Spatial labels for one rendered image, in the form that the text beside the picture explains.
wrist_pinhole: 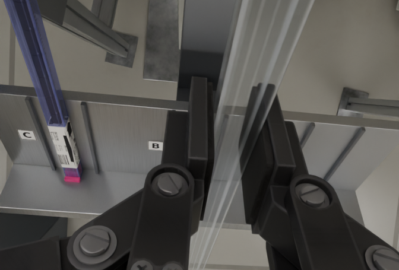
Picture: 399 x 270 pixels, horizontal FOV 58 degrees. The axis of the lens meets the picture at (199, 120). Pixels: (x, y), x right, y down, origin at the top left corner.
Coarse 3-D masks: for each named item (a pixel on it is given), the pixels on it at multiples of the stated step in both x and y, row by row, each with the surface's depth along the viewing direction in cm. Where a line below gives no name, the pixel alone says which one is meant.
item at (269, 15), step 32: (256, 0) 7; (288, 0) 7; (256, 32) 8; (288, 32) 8; (224, 64) 9; (256, 64) 8; (288, 64) 8; (224, 96) 9; (256, 96) 9; (224, 128) 10; (256, 128) 10; (224, 160) 12; (224, 192) 14; (192, 256) 20
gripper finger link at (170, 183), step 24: (168, 168) 9; (144, 192) 8; (168, 192) 9; (192, 192) 9; (144, 216) 8; (168, 216) 8; (144, 240) 8; (168, 240) 8; (144, 264) 7; (168, 264) 7
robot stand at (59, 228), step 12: (0, 216) 98; (12, 216) 99; (24, 216) 99; (36, 216) 100; (48, 216) 101; (0, 228) 90; (12, 228) 91; (24, 228) 91; (36, 228) 92; (48, 228) 92; (60, 228) 101; (0, 240) 84; (12, 240) 84; (24, 240) 85
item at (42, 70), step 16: (16, 0) 20; (32, 0) 20; (16, 16) 20; (32, 16) 20; (16, 32) 21; (32, 32) 21; (32, 48) 22; (48, 48) 23; (32, 64) 23; (48, 64) 23; (32, 80) 24; (48, 80) 24; (48, 96) 25; (48, 112) 27; (64, 112) 28; (80, 160) 34; (80, 176) 34
